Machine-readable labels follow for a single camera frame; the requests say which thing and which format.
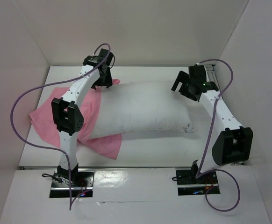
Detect white pillow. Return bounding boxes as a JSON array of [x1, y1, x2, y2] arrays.
[[90, 81, 194, 139]]

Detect pink fabric pillowcase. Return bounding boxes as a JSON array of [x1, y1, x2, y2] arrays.
[[29, 87, 122, 160]]

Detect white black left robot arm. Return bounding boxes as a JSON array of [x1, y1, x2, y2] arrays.
[[51, 49, 114, 186]]

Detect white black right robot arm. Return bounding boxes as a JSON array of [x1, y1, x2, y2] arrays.
[[171, 65, 253, 183]]

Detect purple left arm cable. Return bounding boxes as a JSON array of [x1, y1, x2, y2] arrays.
[[11, 43, 115, 210]]

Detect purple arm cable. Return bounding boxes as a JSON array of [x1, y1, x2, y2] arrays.
[[195, 59, 241, 212], [11, 43, 115, 210]]

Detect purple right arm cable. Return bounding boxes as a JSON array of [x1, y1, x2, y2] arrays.
[[195, 59, 241, 212]]

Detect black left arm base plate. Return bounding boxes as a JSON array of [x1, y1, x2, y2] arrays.
[[48, 170, 94, 198]]

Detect aluminium table edge rail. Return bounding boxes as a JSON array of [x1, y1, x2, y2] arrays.
[[19, 166, 191, 170]]

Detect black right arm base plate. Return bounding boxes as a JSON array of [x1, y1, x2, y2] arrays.
[[172, 169, 220, 196]]

